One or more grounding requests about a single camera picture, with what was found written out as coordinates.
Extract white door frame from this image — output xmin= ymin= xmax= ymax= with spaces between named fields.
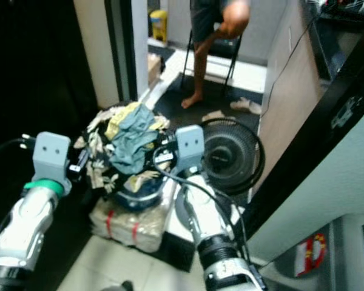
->
xmin=73 ymin=0 xmax=149 ymax=110

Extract brown wooden cabinet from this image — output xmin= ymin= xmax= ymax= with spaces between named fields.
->
xmin=258 ymin=0 xmax=326 ymax=193

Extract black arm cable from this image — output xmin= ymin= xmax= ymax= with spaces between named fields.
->
xmin=0 ymin=136 xmax=38 ymax=159
xmin=153 ymin=159 xmax=252 ymax=261

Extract black floor fan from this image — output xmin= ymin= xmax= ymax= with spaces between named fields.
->
xmin=173 ymin=117 xmax=266 ymax=234

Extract black folding chair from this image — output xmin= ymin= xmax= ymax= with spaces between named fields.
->
xmin=179 ymin=27 xmax=244 ymax=95

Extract brown cardboard box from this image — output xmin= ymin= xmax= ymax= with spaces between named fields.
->
xmin=147 ymin=53 xmax=162 ymax=85

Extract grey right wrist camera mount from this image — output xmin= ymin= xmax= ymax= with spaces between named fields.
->
xmin=175 ymin=124 xmax=205 ymax=176

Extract teal grey garment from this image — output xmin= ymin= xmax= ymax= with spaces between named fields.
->
xmin=108 ymin=103 xmax=157 ymax=175

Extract blue laundry basket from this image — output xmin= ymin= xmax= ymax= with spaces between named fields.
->
xmin=112 ymin=182 xmax=170 ymax=211

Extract red round sticker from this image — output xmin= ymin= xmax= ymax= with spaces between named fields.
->
xmin=295 ymin=233 xmax=328 ymax=277

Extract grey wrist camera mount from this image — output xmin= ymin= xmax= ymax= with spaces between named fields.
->
xmin=175 ymin=124 xmax=205 ymax=176
xmin=32 ymin=132 xmax=72 ymax=182

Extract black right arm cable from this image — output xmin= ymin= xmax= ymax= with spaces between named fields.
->
xmin=153 ymin=159 xmax=252 ymax=261

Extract barefoot person in dark shorts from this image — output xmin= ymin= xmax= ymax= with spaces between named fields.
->
xmin=181 ymin=0 xmax=252 ymax=110

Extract yellow plastic container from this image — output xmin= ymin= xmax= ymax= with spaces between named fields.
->
xmin=150 ymin=9 xmax=169 ymax=43

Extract white sack with red stripes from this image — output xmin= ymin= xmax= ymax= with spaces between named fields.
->
xmin=90 ymin=194 xmax=170 ymax=253

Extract thin black power cord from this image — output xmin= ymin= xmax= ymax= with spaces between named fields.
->
xmin=264 ymin=18 xmax=313 ymax=128

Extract black floor mat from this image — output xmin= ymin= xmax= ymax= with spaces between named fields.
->
xmin=146 ymin=233 xmax=198 ymax=272
xmin=155 ymin=73 xmax=263 ymax=131

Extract black robot foot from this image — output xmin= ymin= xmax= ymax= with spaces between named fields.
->
xmin=102 ymin=280 xmax=134 ymax=291

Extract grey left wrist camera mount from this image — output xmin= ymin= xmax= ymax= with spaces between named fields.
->
xmin=32 ymin=132 xmax=72 ymax=182

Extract black countertop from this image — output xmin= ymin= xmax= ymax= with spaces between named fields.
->
xmin=241 ymin=0 xmax=364 ymax=240

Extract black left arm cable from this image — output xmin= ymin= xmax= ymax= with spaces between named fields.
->
xmin=0 ymin=136 xmax=38 ymax=159

